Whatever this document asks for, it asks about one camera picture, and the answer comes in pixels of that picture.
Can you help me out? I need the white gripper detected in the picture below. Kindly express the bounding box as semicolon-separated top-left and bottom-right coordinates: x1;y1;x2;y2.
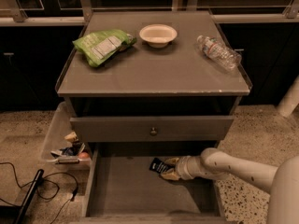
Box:
161;156;201;181

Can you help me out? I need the dark blue rxbar wrapper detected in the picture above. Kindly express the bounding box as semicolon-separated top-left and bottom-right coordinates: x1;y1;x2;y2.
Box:
149;158;170;174

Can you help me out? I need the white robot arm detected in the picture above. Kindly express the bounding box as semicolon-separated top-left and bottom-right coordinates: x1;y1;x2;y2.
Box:
161;147;299;224

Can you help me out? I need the round brass drawer knob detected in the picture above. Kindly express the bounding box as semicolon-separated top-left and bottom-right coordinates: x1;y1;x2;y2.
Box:
149;127;158;136

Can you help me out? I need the closed grey top drawer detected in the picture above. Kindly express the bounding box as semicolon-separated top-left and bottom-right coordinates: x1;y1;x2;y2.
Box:
70;116;234;142

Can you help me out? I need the open grey middle drawer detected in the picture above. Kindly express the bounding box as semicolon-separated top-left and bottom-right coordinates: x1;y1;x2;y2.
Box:
74;142;236;224

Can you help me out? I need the grey drawer cabinet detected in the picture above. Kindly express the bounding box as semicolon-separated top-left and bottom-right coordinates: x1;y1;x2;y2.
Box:
55;10;253;224

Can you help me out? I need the red ball in bin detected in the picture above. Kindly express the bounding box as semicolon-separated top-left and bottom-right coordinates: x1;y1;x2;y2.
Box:
78;152;90;159

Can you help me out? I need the cream snack packet in bin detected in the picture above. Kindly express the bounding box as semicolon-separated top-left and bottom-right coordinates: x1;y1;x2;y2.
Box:
64;132;78;143

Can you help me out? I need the clear plastic water bottle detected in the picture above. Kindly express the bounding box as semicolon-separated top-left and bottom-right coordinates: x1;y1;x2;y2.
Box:
197;35;242;72

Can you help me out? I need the white paper bowl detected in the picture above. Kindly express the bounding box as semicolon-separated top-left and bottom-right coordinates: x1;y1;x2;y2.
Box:
139;24;178;49

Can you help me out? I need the green chip bag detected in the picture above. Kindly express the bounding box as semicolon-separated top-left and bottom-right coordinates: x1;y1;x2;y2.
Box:
73;29;136;67

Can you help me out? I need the black bar stand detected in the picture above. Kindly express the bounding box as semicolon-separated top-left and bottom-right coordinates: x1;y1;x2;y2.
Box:
13;169;44;224

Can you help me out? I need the black cable on floor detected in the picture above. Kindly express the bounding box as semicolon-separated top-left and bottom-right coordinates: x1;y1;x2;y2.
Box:
0;161;79;224

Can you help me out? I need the metal railing frame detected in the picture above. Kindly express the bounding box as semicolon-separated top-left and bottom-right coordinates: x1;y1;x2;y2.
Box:
1;0;299;26

